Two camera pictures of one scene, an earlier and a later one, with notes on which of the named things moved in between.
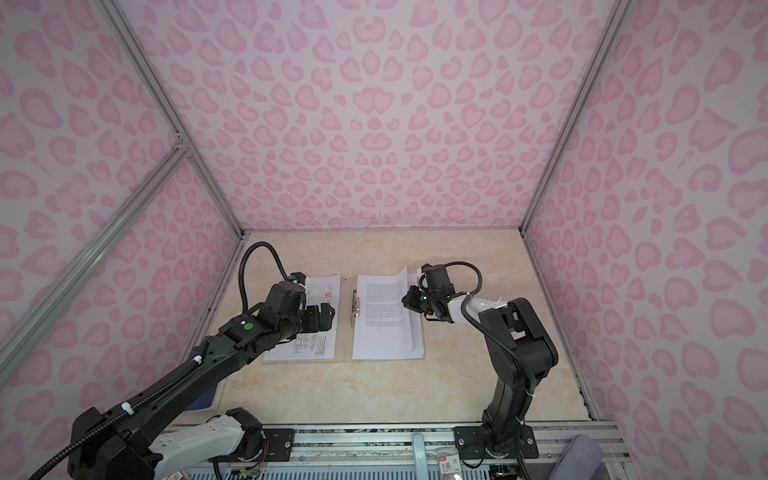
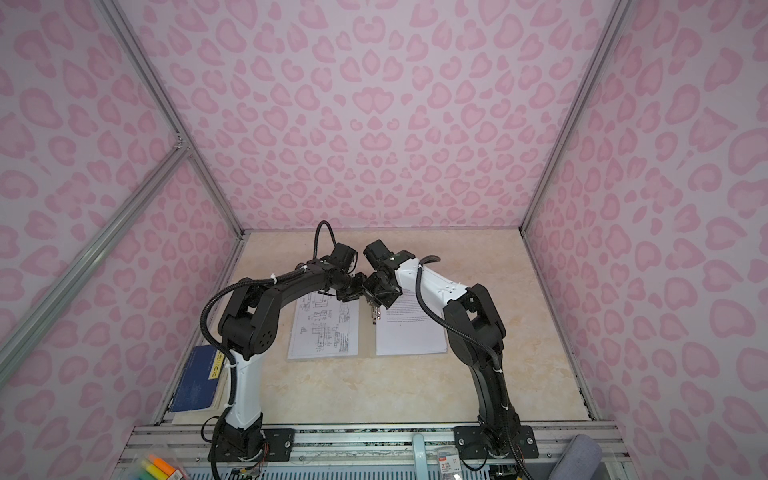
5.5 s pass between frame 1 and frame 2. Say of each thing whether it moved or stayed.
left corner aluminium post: stayed
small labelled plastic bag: stayed
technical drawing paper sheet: moved
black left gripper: moved
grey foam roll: stayed
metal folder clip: moved
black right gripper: moved
